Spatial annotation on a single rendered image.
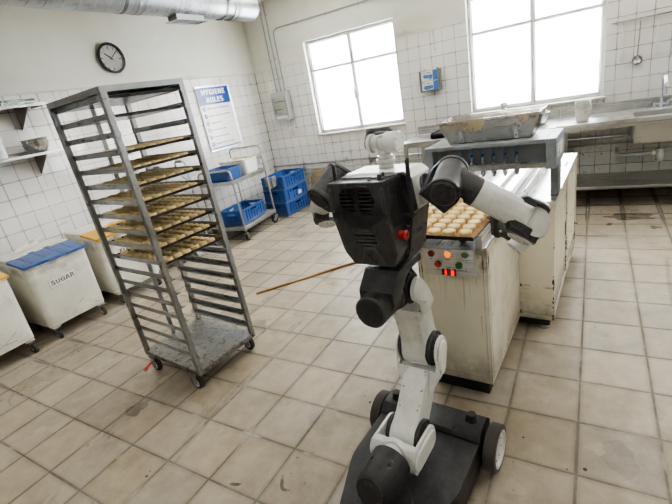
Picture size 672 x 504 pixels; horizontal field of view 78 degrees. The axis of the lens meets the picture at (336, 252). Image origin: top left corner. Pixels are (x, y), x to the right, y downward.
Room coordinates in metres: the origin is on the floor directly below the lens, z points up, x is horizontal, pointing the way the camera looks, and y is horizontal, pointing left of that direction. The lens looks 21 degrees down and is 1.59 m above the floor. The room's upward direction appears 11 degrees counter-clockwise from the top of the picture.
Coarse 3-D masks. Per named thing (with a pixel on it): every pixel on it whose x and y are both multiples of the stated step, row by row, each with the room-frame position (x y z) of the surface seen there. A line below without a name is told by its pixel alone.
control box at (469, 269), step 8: (424, 248) 1.84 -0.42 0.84; (432, 248) 1.81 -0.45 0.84; (440, 248) 1.79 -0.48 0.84; (448, 248) 1.77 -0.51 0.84; (456, 248) 1.76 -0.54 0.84; (464, 248) 1.74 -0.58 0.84; (472, 248) 1.72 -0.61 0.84; (424, 256) 1.84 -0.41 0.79; (432, 256) 1.81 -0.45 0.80; (440, 256) 1.79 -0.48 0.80; (456, 256) 1.75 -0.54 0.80; (472, 256) 1.70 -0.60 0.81; (432, 264) 1.82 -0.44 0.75; (448, 264) 1.77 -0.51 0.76; (464, 264) 1.73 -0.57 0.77; (472, 264) 1.70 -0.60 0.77; (432, 272) 1.82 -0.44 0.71; (440, 272) 1.80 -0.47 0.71; (448, 272) 1.77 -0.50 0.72; (456, 272) 1.75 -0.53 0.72; (464, 272) 1.73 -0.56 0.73; (472, 272) 1.71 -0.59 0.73
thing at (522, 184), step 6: (534, 168) 2.75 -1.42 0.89; (528, 174) 2.57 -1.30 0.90; (534, 174) 2.74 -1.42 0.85; (522, 180) 2.46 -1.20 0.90; (528, 180) 2.57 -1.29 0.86; (516, 186) 2.36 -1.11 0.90; (522, 186) 2.41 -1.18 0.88; (516, 192) 2.26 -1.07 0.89; (522, 192) 2.41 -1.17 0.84; (486, 228) 1.78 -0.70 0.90; (480, 234) 1.72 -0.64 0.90; (486, 234) 1.74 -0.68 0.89; (480, 240) 1.68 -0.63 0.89; (486, 240) 1.74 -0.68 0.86; (480, 246) 1.68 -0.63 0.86
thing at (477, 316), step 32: (480, 256) 1.71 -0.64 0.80; (512, 256) 2.10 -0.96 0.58; (448, 288) 1.81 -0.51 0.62; (480, 288) 1.72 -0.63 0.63; (512, 288) 2.08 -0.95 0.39; (448, 320) 1.82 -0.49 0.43; (480, 320) 1.72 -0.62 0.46; (512, 320) 2.06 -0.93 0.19; (448, 352) 1.83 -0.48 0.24; (480, 352) 1.73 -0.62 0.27; (480, 384) 1.76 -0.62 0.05
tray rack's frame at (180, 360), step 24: (72, 96) 2.39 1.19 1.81; (72, 168) 2.60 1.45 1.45; (96, 216) 2.61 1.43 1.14; (120, 288) 2.60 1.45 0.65; (168, 312) 2.80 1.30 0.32; (144, 336) 2.61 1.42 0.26; (192, 336) 2.68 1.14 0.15; (216, 336) 2.62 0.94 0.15; (240, 336) 2.55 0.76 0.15; (168, 360) 2.42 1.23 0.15; (216, 360) 2.31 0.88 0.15
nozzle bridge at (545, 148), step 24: (456, 144) 2.52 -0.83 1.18; (480, 144) 2.37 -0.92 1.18; (504, 144) 2.29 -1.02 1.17; (528, 144) 2.29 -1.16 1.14; (552, 144) 2.15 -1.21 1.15; (480, 168) 2.40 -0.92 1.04; (504, 168) 2.32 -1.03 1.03; (528, 168) 2.25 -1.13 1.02; (552, 168) 2.15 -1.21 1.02; (552, 192) 2.24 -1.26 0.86
